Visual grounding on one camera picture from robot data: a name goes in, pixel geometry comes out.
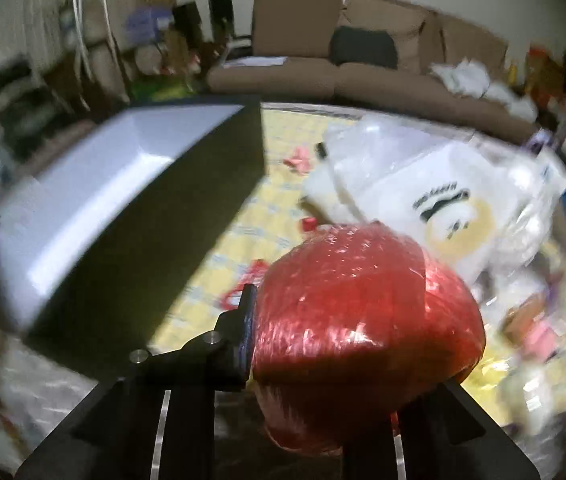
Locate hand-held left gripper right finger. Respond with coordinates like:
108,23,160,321
343,380,538,480

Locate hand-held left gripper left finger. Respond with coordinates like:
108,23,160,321
15,284,258,480

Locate red twine ball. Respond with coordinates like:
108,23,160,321
250,223,487,456

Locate black cardboard box white inside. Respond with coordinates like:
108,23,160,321
0,95,266,381

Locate white plastic bag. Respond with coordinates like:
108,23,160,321
303,115,564,286

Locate yellow checked tablecloth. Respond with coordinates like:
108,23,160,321
148,105,514,428

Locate pink flower hair clip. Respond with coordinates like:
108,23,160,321
285,147,311,173

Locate green bag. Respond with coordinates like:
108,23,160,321
130,77,198,102

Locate brown sofa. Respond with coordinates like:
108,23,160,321
206,0,538,146

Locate white paper sheets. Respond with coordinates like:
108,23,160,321
220,56,286,68

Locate black cushion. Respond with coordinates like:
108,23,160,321
330,26,398,68

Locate black speaker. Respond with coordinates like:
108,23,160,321
173,2,201,31
209,0,236,31

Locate stack of blue boxes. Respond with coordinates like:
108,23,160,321
125,7,171,43

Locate white clothes heap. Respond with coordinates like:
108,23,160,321
430,57,538,121

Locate white curtain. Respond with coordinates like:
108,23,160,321
10,0,88,86

